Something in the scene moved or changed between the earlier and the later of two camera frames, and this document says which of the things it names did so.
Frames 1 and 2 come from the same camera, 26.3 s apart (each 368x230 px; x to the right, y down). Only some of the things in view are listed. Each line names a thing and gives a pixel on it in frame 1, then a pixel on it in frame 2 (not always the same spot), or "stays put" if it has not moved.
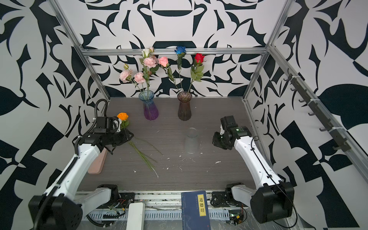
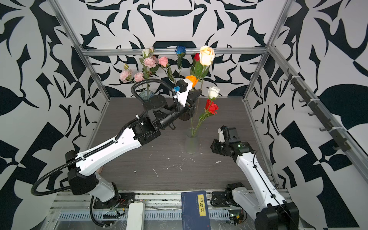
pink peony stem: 149,65 stays put
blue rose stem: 180,51 stays put
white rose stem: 146,52 stays put
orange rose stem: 124,117 → 193,79
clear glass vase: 191,140 stays put
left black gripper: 128,135 → 185,110
